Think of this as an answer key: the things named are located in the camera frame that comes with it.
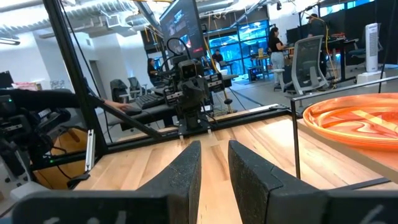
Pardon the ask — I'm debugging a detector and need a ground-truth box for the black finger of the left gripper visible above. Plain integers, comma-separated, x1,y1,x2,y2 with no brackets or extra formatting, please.
193,81,206,108
182,82,195,109

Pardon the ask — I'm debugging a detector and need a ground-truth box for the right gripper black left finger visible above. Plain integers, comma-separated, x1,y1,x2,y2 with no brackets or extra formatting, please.
11,139,203,224

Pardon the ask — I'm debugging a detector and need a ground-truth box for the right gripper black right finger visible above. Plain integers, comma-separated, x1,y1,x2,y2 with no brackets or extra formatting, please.
228,139,398,224

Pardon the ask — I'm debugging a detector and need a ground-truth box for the orange translucent plastic plate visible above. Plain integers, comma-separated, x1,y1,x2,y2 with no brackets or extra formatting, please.
302,92,398,152

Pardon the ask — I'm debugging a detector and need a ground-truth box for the wooden shelf with black legs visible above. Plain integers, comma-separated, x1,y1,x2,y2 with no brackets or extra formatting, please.
290,75,398,191

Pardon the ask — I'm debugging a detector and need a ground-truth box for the black stool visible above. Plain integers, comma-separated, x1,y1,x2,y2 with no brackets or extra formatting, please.
223,90,234,114

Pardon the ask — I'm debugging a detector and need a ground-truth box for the person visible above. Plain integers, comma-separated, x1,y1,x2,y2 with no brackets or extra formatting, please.
212,49,225,63
147,57,163,87
306,13,326,40
267,26,287,85

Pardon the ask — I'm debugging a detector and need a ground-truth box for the black keyboard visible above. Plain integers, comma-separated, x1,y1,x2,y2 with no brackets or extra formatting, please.
135,92,165,110

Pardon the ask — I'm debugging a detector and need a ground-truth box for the black office chair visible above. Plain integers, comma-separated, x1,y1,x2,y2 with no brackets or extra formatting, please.
127,77,147,97
109,78,130,103

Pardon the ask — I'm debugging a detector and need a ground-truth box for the black computer mouse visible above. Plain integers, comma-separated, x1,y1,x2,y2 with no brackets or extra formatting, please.
124,105,143,116

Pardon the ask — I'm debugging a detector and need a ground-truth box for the white stool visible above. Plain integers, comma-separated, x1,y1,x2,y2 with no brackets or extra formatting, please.
272,68,286,91

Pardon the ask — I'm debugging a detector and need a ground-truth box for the large black monitor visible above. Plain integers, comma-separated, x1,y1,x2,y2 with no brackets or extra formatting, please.
159,0,208,60

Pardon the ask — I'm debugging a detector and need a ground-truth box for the person's hand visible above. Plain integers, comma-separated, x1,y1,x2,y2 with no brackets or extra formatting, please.
103,98,131,112

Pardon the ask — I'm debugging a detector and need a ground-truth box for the grey mesh office chair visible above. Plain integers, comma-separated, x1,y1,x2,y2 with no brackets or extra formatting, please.
284,34,331,96

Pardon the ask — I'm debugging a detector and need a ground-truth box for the black standing desk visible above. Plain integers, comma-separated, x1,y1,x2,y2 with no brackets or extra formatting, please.
325,37,360,84

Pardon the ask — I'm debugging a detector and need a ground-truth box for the white tower fan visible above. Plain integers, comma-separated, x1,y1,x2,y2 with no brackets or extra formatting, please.
356,22,387,85

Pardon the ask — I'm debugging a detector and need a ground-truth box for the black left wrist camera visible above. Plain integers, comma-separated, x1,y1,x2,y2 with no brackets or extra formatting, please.
177,58,203,81

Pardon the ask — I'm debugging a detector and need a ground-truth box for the yellow hanging cable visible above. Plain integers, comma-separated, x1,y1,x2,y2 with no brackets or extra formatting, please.
203,37,220,74

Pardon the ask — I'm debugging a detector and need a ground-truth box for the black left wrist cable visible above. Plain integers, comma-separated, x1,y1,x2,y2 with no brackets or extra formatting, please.
165,37,193,65

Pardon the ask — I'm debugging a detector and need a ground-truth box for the black aluminium rig frame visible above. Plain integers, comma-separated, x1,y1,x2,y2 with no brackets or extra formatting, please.
29,0,295,175

